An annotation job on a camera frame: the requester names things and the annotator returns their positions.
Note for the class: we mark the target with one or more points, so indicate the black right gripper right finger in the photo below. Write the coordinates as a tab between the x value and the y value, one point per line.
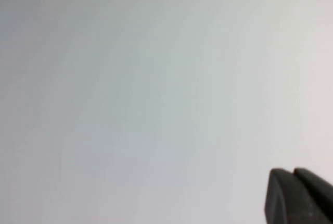
320	192

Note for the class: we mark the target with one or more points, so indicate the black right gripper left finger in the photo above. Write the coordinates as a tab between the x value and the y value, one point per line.
283	203

